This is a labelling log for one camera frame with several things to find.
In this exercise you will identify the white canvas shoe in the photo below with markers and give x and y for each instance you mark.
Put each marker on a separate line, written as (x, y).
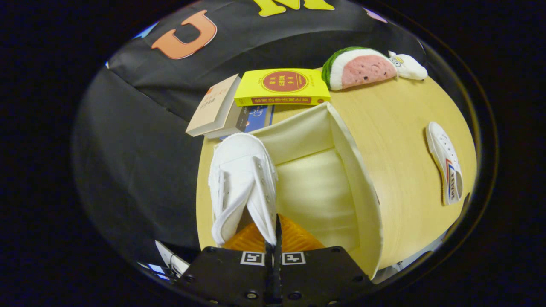
(443, 157)
(243, 179)

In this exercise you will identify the watermelon slice plush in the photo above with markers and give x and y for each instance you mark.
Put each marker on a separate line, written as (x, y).
(362, 70)

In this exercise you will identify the blue book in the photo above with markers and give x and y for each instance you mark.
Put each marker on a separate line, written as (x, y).
(260, 118)

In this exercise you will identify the yellow book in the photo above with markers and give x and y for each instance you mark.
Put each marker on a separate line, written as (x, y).
(281, 85)

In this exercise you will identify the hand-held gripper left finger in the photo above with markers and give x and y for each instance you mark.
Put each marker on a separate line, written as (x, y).
(226, 277)

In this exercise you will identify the white plush toy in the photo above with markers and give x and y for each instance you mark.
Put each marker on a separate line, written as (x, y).
(409, 67)

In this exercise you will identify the beige book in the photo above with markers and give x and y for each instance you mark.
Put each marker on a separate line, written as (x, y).
(213, 106)

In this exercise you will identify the cream fabric storage box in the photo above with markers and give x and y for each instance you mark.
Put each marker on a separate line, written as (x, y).
(315, 192)

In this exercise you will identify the lit display screen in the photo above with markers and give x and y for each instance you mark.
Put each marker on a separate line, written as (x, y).
(155, 269)

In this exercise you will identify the white plastic panel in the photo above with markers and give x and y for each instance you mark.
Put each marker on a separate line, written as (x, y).
(175, 262)

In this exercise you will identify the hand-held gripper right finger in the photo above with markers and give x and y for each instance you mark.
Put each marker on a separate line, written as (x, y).
(320, 273)

